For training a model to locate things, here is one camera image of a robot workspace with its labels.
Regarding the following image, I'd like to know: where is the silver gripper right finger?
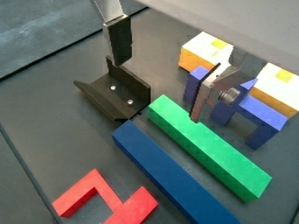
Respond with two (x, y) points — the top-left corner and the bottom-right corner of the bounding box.
(190, 63), (258, 122)

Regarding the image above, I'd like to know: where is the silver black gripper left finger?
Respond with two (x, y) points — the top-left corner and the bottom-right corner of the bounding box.
(89, 0), (132, 67)

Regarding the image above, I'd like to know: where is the long green block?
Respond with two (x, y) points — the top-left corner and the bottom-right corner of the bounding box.
(148, 94), (272, 202)

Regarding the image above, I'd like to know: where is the yellow slotted board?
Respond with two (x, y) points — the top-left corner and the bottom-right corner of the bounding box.
(179, 32), (299, 121)

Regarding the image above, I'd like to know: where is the purple cross-shaped block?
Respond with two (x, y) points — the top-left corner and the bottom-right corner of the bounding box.
(183, 66), (290, 151)

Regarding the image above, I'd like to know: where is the long dark blue block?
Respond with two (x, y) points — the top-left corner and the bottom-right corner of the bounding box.
(112, 120), (240, 224)

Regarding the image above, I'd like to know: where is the red branched block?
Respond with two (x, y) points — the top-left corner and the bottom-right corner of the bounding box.
(52, 169), (158, 224)

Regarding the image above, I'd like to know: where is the black angled bracket holder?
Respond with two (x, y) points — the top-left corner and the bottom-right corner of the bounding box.
(73, 57), (151, 122)

